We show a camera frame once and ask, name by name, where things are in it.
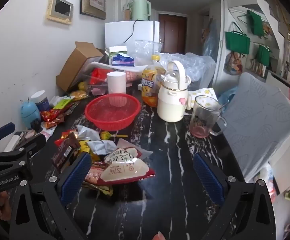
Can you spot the grey leaf print cushion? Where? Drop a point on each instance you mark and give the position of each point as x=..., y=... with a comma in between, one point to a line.
x=254, y=120

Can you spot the red plastic basket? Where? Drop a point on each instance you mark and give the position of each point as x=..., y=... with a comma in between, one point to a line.
x=110, y=120

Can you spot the green tote bag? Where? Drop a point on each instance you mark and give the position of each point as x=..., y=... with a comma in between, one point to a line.
x=237, y=42
x=263, y=56
x=256, y=23

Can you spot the hanging clear plastic cover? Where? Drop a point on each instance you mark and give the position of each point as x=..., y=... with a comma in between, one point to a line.
x=211, y=37

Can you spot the leaf print box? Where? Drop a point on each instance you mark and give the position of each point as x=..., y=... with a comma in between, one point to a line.
x=127, y=10

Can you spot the red gold print packet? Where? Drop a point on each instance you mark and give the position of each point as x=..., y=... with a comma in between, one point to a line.
x=51, y=117

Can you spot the clear zip bag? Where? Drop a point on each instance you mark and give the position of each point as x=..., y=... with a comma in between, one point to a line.
x=145, y=52

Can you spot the red printed paper bowl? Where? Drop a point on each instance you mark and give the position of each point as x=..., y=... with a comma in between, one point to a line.
x=132, y=76

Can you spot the brown cardboard box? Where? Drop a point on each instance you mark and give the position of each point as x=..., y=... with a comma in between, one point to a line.
x=77, y=67

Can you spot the white cabinet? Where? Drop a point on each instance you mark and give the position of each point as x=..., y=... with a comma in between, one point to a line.
x=289, y=150

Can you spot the green label packet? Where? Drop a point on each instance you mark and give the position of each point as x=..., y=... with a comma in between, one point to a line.
x=63, y=103

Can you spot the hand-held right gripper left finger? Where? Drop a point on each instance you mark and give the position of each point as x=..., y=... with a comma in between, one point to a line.
x=76, y=177

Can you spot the yellow black snack packet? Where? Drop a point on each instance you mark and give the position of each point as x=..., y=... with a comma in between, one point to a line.
x=88, y=152

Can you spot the blue tissue pack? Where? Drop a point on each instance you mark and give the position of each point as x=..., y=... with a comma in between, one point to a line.
x=122, y=60

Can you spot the blue robot toy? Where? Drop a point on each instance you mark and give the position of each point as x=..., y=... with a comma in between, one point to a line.
x=30, y=115

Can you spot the brown chocolate packet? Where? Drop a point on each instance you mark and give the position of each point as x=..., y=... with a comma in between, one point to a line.
x=65, y=152

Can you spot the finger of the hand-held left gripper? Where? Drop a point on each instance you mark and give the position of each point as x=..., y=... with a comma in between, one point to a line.
x=34, y=143
x=2, y=130

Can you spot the glass mug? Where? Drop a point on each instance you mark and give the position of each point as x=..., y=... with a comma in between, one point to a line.
x=200, y=122

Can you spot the yellow lemon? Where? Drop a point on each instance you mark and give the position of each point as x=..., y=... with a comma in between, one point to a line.
x=82, y=86

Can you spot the iced tea bottle yellow cap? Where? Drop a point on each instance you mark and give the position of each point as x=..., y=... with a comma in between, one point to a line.
x=151, y=85

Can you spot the colourful patterned bag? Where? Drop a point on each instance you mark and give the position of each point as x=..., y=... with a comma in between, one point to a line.
x=233, y=63

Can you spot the yellow cereal snack bag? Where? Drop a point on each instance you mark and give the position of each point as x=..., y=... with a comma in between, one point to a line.
x=78, y=95

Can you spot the wall intercom panel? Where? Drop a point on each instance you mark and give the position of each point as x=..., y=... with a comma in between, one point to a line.
x=61, y=7

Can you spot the brown door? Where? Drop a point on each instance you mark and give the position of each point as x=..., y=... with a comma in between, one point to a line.
x=172, y=33

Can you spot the white refrigerator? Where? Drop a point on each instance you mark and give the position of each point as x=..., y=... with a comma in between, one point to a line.
x=145, y=30

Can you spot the person's right hand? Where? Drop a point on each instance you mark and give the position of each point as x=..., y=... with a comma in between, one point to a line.
x=159, y=237

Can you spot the red orange snack packet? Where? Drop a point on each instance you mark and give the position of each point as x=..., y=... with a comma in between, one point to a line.
x=68, y=135

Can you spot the blue plastic bag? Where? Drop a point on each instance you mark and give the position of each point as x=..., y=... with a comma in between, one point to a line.
x=227, y=97

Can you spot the brown wall hanging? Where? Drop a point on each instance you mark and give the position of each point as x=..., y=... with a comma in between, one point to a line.
x=205, y=33

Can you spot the silver foil packet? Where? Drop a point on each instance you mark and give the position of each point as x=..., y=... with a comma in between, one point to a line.
x=87, y=132
x=102, y=147

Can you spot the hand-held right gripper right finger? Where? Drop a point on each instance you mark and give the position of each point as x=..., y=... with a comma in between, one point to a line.
x=208, y=177

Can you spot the green white carton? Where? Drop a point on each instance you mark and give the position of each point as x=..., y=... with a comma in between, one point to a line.
x=117, y=50

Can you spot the yellow green lollipop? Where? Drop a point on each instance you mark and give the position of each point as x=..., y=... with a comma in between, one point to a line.
x=105, y=135

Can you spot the white toilet paper roll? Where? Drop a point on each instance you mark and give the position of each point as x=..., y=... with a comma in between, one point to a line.
x=116, y=83

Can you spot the smiley print paper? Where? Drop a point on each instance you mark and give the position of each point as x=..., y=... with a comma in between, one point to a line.
x=205, y=92

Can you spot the green electric kettle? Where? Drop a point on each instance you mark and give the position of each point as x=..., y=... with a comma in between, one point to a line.
x=140, y=10

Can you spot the clear plastic bag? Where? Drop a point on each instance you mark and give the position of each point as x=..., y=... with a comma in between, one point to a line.
x=197, y=67

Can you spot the clear plastic container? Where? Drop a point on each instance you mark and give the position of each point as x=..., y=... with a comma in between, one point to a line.
x=95, y=90

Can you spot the cream kettle water bottle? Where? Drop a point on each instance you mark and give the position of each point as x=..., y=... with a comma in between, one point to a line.
x=171, y=105

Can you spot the white foam sheet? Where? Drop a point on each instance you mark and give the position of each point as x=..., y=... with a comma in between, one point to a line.
x=135, y=68

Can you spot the white lid dark jar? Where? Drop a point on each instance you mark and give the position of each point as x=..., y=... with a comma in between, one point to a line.
x=41, y=100

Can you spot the pink sausage snack packet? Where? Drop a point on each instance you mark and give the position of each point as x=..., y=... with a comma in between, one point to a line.
x=95, y=173

